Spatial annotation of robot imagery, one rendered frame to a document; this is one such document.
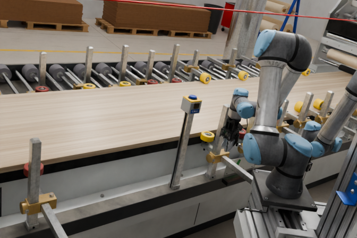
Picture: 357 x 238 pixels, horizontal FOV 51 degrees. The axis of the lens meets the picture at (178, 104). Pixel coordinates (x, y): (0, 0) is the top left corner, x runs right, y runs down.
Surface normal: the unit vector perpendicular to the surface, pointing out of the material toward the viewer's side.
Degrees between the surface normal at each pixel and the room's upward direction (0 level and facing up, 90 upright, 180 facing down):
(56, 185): 90
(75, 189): 90
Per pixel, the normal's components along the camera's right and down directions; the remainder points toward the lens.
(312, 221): 0.18, -0.91
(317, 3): -0.85, 0.05
